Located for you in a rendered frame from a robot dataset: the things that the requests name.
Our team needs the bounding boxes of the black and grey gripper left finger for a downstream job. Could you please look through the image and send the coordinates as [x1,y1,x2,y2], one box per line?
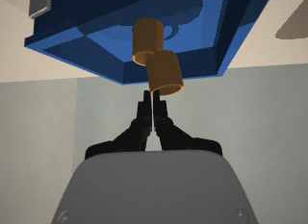
[85,90,152,160]

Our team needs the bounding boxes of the bronze bushing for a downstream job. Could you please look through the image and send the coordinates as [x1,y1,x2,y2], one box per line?
[132,17,164,66]
[145,50,184,96]

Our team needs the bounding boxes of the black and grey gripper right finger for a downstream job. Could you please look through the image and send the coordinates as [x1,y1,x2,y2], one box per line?
[153,89,223,156]

